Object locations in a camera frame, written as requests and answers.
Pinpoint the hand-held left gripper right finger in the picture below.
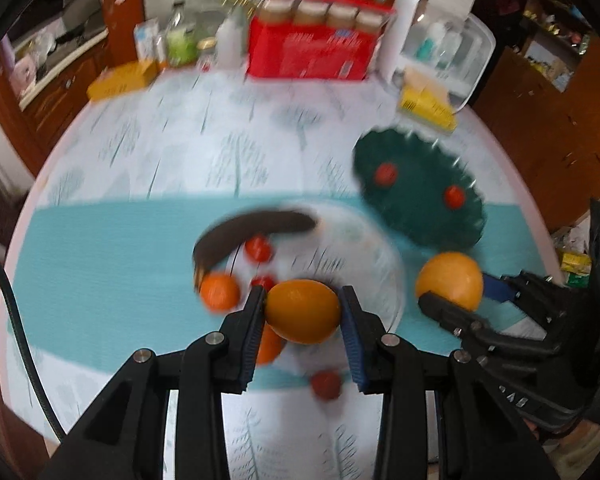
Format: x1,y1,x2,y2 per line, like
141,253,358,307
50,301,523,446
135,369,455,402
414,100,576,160
340,285,566,480

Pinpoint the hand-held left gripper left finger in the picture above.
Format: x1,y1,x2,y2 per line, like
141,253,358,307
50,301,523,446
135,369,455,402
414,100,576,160
40,285,268,480

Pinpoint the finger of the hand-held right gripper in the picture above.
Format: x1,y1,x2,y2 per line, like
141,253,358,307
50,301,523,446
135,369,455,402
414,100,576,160
418,291,551,376
481,270,571,331

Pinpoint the small tangerine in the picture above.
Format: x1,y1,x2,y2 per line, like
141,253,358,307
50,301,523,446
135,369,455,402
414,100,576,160
200,272,242,313
254,324,287,366

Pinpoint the large round orange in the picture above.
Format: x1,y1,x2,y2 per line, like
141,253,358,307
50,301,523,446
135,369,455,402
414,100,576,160
415,252,484,312

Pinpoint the yellow-orange mango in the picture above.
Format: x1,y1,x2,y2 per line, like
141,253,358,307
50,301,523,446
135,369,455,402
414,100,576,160
265,279,342,346

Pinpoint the white floral plate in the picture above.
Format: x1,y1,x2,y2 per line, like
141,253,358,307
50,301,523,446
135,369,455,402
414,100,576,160
195,200,406,378

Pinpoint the dark overripe banana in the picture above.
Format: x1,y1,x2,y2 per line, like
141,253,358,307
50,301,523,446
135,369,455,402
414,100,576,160
192,208,318,293

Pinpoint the dark green wavy plate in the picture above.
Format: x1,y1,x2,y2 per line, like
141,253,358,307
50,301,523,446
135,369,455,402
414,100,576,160
352,127,486,250

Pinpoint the yellow green packet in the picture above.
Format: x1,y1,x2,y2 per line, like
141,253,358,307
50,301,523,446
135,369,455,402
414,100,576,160
559,251,594,277

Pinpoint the tree print tablecloth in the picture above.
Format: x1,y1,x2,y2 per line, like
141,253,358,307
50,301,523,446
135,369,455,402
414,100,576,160
5,67,566,480

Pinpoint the yellow tissue box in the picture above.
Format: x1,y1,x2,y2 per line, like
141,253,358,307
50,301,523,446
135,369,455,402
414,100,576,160
399,72,458,133

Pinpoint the clear plastic storage box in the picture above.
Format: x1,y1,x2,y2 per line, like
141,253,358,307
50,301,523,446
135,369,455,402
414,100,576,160
402,5,497,113

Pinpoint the white appliance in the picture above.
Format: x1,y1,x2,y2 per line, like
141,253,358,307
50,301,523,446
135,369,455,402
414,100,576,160
377,0,433,88

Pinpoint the small glass jar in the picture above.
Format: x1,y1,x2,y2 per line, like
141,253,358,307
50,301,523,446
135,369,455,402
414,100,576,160
196,37,218,72

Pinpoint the yellow flat box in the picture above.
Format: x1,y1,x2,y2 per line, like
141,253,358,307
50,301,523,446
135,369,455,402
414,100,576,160
86,59,161,102

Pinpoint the white plastic bottle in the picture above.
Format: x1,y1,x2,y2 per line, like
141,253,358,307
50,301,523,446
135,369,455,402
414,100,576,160
215,12,246,71

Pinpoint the red paper cup package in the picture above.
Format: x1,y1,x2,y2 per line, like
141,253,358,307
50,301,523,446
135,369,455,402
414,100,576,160
245,0,396,82

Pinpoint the wooden sideboard cabinet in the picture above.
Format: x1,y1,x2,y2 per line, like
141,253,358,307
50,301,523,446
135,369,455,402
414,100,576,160
0,0,148,178

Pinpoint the green label bottle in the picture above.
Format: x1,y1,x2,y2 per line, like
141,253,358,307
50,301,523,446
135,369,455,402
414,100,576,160
166,1,200,67

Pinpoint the white blue carton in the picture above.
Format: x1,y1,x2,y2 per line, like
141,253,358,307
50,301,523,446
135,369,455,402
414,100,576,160
134,17,167,63

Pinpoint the pink box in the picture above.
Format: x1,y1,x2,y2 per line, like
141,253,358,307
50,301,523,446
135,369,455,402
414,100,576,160
11,55,42,92

